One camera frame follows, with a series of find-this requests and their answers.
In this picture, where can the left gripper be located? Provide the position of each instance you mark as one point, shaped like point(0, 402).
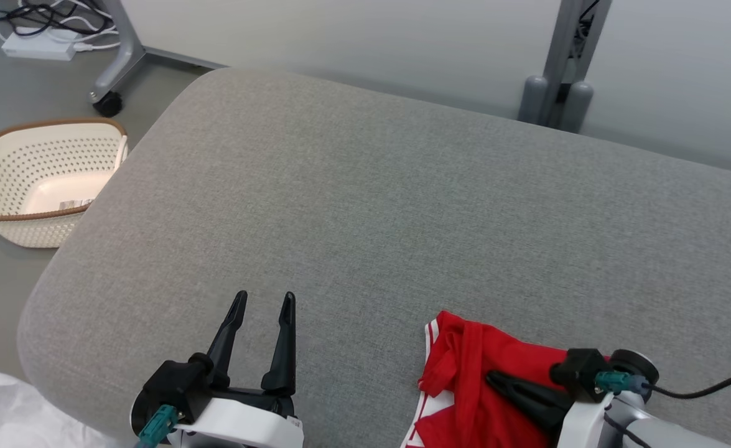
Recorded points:
point(247, 426)

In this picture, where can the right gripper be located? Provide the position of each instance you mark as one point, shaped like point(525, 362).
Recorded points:
point(583, 426)

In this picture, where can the red shorts with white stripes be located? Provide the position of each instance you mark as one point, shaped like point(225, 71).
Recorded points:
point(465, 354)

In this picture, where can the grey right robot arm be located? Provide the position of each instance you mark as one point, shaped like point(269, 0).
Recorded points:
point(651, 429)

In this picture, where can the cream perforated laundry basket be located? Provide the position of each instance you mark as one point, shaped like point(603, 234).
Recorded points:
point(35, 168)

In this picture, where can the grey stand leg with caster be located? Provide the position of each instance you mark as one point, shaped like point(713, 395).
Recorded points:
point(125, 50)

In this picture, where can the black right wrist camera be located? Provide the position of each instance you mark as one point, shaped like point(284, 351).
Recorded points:
point(577, 370)

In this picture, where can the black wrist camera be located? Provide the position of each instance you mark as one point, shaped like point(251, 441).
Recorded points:
point(175, 386)
point(577, 370)

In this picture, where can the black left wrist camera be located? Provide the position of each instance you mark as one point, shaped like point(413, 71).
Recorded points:
point(175, 386)

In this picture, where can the grey metal post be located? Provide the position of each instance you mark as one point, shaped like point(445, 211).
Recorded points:
point(564, 74)

